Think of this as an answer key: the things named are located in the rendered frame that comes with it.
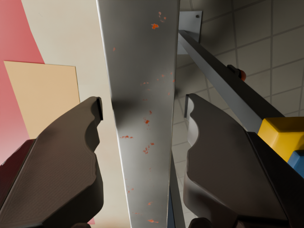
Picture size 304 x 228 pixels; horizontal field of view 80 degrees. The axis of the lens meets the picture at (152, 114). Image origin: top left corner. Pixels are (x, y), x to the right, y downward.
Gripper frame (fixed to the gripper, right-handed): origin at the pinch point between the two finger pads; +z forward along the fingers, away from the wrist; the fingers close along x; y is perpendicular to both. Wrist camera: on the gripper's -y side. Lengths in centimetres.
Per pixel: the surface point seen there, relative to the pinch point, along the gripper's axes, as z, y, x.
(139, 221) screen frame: -1.0, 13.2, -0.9
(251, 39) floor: 98, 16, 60
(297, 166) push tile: 1.1, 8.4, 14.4
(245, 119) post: 15.1, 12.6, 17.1
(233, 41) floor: 98, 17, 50
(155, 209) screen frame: -0.9, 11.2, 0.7
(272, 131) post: 3.5, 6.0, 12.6
